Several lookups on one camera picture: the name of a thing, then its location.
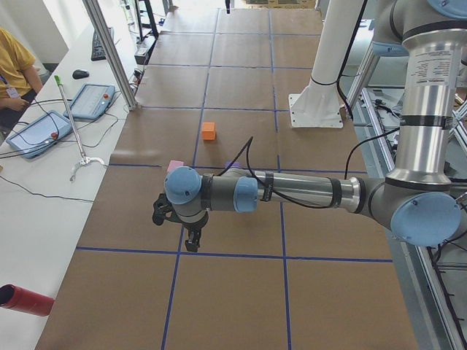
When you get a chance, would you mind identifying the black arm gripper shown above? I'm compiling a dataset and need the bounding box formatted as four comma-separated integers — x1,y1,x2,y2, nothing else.
184,219,208,252

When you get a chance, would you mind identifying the orange cube block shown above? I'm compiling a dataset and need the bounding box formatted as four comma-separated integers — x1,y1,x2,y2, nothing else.
201,122,216,141

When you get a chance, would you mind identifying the pink cube block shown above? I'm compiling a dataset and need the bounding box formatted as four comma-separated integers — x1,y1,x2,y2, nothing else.
167,160,185,173

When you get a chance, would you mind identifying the purple cube block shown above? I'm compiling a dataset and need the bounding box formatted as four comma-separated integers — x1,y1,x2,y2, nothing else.
225,162,242,168

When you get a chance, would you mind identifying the silver reacher grabber tool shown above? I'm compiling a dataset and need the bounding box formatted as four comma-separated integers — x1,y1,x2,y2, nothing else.
54,75,106,182

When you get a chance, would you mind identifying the far blue teach pendant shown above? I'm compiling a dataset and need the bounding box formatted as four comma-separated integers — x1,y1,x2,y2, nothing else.
69,83,115,121

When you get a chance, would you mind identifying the blue teach pendant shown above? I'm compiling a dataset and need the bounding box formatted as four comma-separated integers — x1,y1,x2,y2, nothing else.
6,110,72,159
69,83,115,121

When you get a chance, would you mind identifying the red cylinder tube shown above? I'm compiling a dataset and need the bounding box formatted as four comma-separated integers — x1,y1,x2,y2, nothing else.
1,284,55,316

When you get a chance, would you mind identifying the near blue teach pendant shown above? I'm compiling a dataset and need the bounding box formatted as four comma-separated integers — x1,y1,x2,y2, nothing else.
6,110,72,159

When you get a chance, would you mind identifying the black computer mouse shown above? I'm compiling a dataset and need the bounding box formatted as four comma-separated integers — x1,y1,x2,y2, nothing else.
72,69,90,79

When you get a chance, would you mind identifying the black keyboard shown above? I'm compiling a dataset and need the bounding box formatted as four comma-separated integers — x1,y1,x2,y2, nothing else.
90,31,106,61

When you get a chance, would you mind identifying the person in yellow shirt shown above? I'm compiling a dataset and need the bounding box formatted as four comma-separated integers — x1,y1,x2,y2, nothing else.
1,28,43,133

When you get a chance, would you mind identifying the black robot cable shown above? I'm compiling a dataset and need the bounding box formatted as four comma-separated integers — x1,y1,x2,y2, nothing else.
217,136,401,209

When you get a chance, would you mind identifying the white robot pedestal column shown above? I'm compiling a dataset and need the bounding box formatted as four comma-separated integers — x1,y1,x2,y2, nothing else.
289,0,366,128

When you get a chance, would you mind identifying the aluminium frame post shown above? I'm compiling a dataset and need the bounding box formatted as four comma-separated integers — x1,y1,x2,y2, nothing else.
82,0,138,111

